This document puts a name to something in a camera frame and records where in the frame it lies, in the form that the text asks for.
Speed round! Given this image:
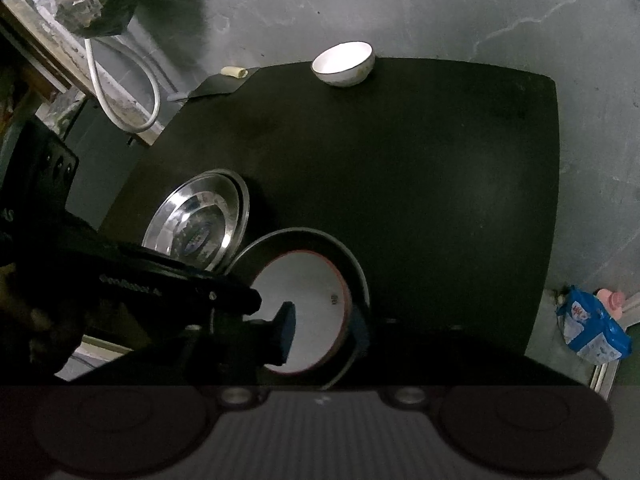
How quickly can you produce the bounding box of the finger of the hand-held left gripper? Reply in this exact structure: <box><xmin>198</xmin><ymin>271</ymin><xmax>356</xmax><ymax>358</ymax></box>
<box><xmin>207</xmin><ymin>275</ymin><xmax>263</xmax><ymax>315</ymax></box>

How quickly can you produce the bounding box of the white red-rimmed bowl with dot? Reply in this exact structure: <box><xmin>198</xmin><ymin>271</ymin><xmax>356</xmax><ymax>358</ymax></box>
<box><xmin>247</xmin><ymin>250</ymin><xmax>353</xmax><ymax>376</ymax></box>

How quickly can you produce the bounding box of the steel plate with blue label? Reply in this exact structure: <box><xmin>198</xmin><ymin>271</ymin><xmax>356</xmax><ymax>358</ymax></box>
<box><xmin>141</xmin><ymin>170</ymin><xmax>242</xmax><ymax>273</ymax></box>

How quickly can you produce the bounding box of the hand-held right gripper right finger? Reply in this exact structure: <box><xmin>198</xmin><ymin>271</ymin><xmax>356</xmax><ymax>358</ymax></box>
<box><xmin>350</xmin><ymin>308</ymin><xmax>551</xmax><ymax>406</ymax></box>

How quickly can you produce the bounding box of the weathered white frame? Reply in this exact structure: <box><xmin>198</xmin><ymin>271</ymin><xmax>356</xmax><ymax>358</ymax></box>
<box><xmin>0</xmin><ymin>0</ymin><xmax>166</xmax><ymax>148</ymax></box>

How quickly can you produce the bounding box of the white hose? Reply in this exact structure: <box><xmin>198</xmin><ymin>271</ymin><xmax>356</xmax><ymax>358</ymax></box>
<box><xmin>84</xmin><ymin>35</ymin><xmax>162</xmax><ymax>136</ymax></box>

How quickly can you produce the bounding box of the plain steel plate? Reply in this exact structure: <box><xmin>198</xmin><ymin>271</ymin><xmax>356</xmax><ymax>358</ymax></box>
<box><xmin>165</xmin><ymin>167</ymin><xmax>251</xmax><ymax>273</ymax></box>

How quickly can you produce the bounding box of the blue and white packet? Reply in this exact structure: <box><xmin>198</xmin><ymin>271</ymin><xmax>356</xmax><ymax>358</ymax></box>
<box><xmin>556</xmin><ymin>285</ymin><xmax>632</xmax><ymax>365</ymax></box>

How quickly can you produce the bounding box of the flat metal blade tool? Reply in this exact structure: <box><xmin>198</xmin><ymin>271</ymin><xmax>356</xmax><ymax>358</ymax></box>
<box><xmin>167</xmin><ymin>67</ymin><xmax>261</xmax><ymax>103</ymax></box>

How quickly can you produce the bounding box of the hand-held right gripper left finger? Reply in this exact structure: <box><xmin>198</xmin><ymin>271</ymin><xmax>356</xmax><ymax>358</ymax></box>
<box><xmin>150</xmin><ymin>301</ymin><xmax>298</xmax><ymax>406</ymax></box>

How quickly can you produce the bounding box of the pink plastic item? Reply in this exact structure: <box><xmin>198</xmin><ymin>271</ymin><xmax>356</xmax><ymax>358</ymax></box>
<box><xmin>595</xmin><ymin>287</ymin><xmax>626</xmax><ymax>313</ymax></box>

